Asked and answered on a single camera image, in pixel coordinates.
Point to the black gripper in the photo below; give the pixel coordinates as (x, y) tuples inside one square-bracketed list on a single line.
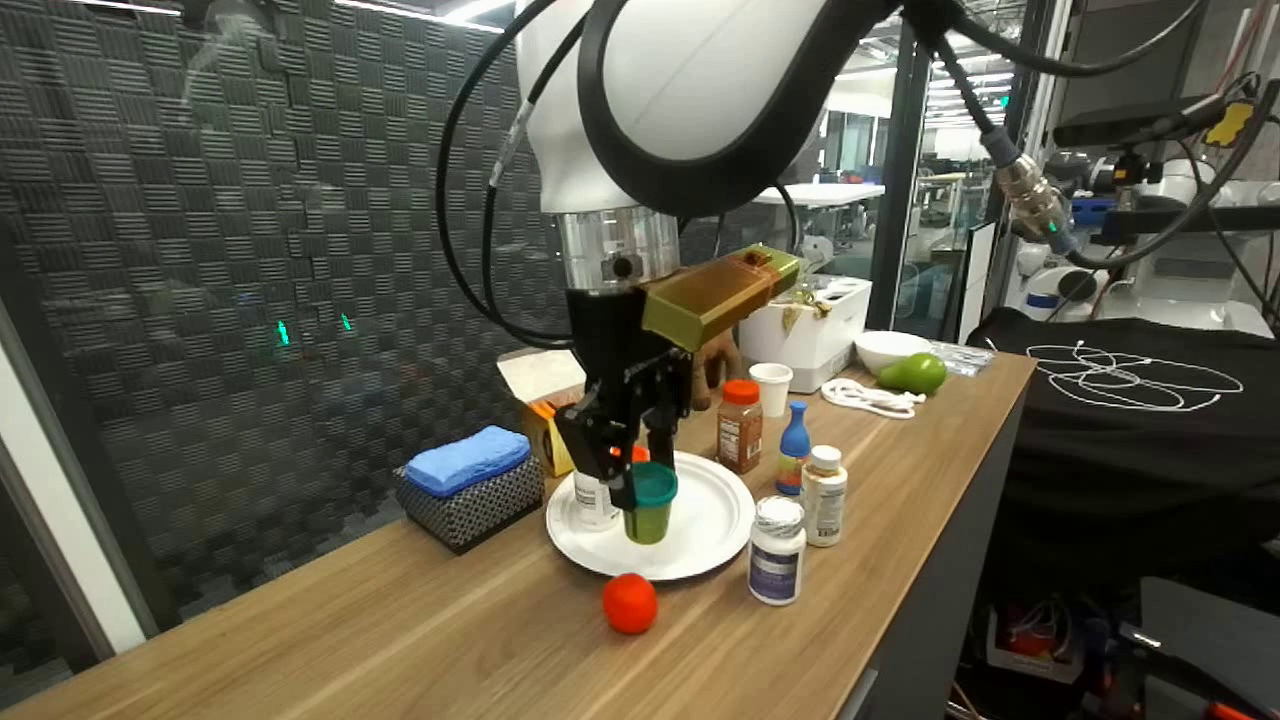
[(633, 387)]

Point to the teal lid small jar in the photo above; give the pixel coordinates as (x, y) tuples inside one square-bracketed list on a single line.
[(655, 490)]

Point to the large white pill bottle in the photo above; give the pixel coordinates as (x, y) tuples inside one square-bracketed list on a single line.
[(588, 496)]

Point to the orange lid spice jar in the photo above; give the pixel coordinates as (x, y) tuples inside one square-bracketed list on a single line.
[(736, 424)]

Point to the white bottle green label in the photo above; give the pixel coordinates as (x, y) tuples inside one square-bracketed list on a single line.
[(824, 487)]

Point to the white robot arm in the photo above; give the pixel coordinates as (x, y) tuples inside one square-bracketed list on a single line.
[(641, 117)]

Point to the white paper plate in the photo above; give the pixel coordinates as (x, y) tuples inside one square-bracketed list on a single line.
[(706, 531)]

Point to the yellow open cardboard box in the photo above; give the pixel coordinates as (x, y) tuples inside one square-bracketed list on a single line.
[(546, 383)]

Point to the brown plush moose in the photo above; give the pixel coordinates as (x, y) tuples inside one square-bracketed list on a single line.
[(712, 366)]

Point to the white paper cup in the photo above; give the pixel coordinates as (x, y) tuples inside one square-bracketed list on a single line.
[(775, 387)]

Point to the blue cap small bottle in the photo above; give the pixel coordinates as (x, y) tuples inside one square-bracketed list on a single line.
[(794, 448)]

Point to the red plastic strawberry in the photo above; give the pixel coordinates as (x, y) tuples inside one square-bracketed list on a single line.
[(629, 606)]

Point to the blue cloth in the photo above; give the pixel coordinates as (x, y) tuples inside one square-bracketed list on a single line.
[(457, 464)]

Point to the white hydroponic planter appliance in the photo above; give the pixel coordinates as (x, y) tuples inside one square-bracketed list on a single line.
[(811, 330)]

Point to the white bowl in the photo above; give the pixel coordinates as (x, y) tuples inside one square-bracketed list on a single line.
[(890, 352)]

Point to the green fruit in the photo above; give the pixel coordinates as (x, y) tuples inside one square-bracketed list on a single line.
[(913, 374)]

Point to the wrist camera olive box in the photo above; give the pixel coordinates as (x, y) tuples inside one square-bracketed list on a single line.
[(702, 301)]

